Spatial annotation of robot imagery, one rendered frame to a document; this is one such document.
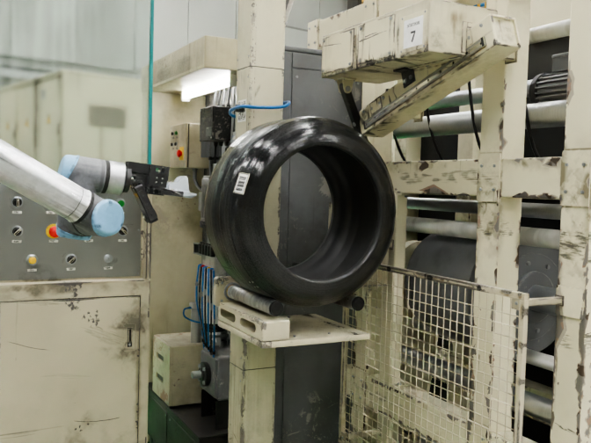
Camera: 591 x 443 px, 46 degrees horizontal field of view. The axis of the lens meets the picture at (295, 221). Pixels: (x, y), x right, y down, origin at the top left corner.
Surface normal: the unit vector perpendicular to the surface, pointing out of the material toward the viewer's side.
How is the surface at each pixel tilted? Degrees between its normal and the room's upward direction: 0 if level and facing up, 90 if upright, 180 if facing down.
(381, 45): 90
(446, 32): 90
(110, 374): 90
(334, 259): 56
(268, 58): 90
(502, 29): 72
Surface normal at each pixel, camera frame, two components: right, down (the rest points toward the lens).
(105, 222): 0.74, 0.05
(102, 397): 0.43, 0.07
